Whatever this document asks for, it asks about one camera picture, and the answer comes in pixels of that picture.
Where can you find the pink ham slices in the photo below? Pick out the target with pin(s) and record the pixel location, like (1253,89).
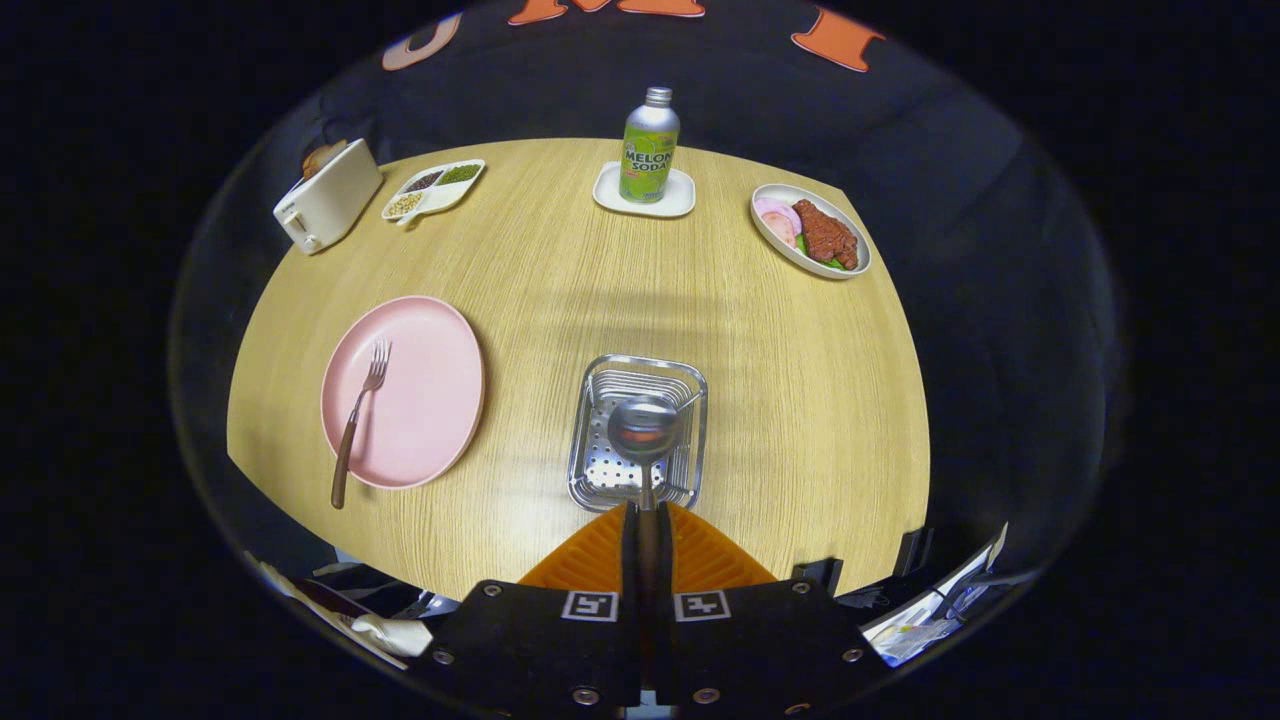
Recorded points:
(777,217)

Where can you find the dark brown beans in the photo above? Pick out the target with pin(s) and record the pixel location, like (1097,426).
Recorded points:
(423,181)

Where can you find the green vegetable leaves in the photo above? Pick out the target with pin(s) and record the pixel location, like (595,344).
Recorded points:
(832,263)

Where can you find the green soda bottle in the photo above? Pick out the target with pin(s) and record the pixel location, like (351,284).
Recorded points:
(649,150)

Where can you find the white divided dish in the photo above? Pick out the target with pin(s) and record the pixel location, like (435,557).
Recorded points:
(445,195)

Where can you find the pink round plate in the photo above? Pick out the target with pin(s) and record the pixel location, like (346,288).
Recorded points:
(430,400)

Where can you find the green beans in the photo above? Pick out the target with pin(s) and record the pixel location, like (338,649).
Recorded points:
(460,173)

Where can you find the toasted bread slice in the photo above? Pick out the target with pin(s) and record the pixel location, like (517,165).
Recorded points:
(336,150)
(318,158)

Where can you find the white oval food plate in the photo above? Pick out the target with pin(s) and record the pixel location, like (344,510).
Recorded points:
(775,240)

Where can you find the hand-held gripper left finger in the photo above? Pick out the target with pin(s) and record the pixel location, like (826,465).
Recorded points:
(540,640)

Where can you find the yellow beans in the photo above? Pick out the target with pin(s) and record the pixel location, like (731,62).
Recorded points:
(404,204)

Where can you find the red meat piece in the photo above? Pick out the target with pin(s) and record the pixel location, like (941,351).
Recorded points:
(826,235)

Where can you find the white toaster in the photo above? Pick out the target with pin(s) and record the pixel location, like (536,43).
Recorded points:
(335,200)

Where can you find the white crumpled cloth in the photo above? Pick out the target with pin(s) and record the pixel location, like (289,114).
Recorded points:
(395,635)

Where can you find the black backdrop cloth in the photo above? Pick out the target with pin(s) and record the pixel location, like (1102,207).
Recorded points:
(900,130)

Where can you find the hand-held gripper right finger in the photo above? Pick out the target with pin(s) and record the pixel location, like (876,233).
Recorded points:
(760,640)

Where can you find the white square coaster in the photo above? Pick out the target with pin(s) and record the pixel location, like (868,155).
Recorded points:
(680,200)

